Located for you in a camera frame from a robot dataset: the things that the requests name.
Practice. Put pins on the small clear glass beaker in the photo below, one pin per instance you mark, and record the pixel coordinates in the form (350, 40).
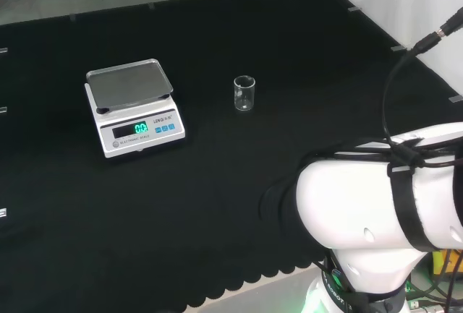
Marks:
(244, 93)

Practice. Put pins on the black bench cloth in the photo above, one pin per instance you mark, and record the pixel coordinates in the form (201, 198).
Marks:
(202, 183)

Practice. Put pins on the white electronic balance steel pan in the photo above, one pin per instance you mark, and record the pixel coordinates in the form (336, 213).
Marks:
(134, 110)

